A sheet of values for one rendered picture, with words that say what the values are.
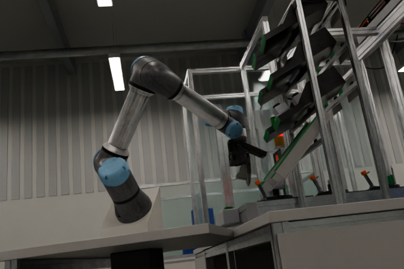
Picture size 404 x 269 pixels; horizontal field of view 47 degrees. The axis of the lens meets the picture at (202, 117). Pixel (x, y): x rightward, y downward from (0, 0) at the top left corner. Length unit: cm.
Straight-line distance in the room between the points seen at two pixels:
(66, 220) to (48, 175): 104
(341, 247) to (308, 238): 9
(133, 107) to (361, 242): 100
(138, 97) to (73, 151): 853
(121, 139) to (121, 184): 20
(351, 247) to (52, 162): 933
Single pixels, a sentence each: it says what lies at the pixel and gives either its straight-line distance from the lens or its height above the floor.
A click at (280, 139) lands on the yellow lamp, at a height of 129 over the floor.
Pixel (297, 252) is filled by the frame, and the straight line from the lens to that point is 128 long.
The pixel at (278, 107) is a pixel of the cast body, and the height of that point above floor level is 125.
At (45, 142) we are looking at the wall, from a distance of 1054.
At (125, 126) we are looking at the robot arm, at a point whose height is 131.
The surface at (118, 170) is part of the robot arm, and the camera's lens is 178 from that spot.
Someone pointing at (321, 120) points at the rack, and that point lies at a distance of 162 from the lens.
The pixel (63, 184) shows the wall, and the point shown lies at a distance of 1023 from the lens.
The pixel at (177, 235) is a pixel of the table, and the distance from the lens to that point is 140.
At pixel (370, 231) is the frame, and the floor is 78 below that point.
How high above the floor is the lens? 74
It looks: 18 degrees up
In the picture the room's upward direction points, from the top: 7 degrees counter-clockwise
